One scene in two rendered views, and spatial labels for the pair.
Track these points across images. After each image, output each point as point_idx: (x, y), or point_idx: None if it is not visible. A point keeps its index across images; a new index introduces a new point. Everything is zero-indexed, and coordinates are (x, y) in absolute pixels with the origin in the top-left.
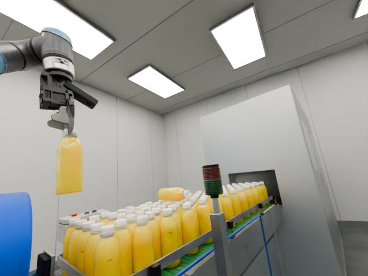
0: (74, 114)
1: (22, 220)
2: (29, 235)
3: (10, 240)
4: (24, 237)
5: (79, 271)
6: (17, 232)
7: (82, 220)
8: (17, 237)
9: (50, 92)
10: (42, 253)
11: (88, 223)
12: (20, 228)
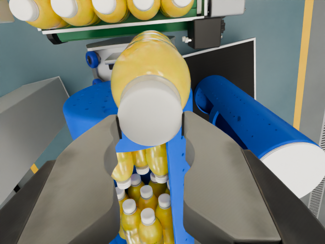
0: (257, 159)
1: (187, 106)
2: (191, 94)
3: (192, 107)
4: (192, 98)
5: (138, 24)
6: (191, 105)
7: (72, 4)
8: (192, 102)
9: None
10: (111, 65)
11: (113, 5)
12: (190, 104)
